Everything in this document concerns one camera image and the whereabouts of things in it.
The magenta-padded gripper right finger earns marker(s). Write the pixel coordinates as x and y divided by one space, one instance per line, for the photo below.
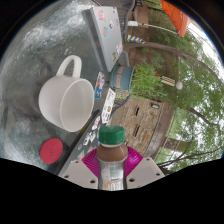
146 171

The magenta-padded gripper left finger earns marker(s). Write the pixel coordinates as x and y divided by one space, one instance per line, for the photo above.
78 171

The green-capped brown drink bottle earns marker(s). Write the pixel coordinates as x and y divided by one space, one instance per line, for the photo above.
111 160

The flat round red coaster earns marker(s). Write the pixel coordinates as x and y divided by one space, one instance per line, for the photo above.
51 151

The white sticker sheet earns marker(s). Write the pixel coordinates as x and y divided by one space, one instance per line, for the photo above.
108 105

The white ceramic mug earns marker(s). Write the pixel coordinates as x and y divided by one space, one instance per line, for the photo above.
56 100

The grey mesh chair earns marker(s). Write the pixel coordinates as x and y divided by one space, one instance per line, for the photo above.
128 10
122 96

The colourful small sticker card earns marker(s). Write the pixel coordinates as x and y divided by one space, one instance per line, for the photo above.
99 85

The green plant in teal pot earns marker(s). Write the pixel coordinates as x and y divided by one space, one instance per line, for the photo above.
121 77

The blue yellow striped cone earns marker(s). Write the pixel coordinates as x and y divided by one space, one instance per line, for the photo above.
135 39

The grey laptop with stickers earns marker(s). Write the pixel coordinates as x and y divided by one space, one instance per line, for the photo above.
106 36

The orange patio umbrella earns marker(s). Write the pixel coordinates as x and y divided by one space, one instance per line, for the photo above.
176 16

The wooden bench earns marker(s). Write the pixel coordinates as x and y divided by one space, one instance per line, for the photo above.
140 13

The wall lamp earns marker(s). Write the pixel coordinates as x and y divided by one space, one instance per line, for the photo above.
155 105

